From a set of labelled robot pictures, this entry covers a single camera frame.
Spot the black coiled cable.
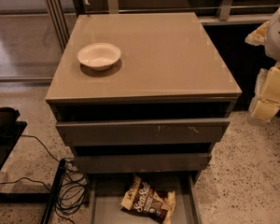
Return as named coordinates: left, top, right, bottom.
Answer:
left=0, top=134, right=90, bottom=224

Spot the grey middle drawer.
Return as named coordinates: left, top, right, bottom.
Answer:
left=75, top=153, right=211, bottom=174

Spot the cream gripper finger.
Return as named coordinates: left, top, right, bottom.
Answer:
left=251, top=100, right=280, bottom=121
left=245, top=21, right=269, bottom=46

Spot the white paper bowl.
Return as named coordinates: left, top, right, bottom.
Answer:
left=77, top=43, right=121, bottom=71

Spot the grey bottom drawer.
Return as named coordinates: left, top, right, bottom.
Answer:
left=88, top=172, right=203, bottom=224

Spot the dark bag on stand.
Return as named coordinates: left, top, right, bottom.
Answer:
left=0, top=107, right=20, bottom=135

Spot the grey drawer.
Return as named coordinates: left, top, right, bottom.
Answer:
left=88, top=172, right=203, bottom=224
left=75, top=153, right=211, bottom=174
left=56, top=119, right=230, bottom=147

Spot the grey top drawer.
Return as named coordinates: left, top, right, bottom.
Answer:
left=56, top=119, right=230, bottom=147

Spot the black stand frame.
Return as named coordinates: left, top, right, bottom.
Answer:
left=0, top=121, right=65, bottom=224

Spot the brown sea salt chip bag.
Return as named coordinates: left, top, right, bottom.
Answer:
left=120, top=175, right=176, bottom=224

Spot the grey drawer cabinet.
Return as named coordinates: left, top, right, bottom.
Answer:
left=45, top=12, right=243, bottom=185

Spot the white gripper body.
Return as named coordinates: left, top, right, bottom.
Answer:
left=260, top=62, right=280, bottom=105

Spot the metal wall rail shelf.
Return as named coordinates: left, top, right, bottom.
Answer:
left=45, top=0, right=280, bottom=23

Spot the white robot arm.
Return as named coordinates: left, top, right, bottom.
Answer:
left=245, top=7, right=280, bottom=122

